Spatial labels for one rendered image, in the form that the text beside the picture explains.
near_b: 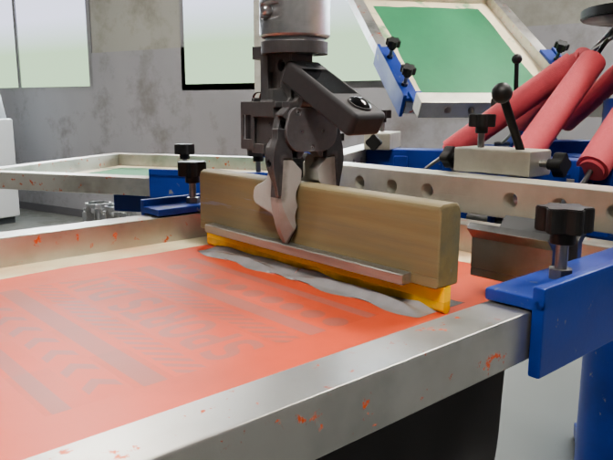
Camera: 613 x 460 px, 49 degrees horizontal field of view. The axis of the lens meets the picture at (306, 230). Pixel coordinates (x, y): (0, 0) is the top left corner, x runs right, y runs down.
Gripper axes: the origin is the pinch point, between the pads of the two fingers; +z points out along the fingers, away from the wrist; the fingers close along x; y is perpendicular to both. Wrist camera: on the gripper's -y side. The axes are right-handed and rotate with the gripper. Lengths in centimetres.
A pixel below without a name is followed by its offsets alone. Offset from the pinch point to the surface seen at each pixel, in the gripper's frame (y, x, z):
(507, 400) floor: 75, -173, 100
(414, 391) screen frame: -29.4, 17.1, 3.6
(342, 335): -16.9, 11.0, 4.9
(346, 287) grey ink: -8.3, 2.1, 4.4
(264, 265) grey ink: 4.5, 2.3, 4.5
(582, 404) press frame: 6, -85, 50
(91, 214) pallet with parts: 438, -166, 73
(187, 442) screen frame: -29.1, 33.1, 1.4
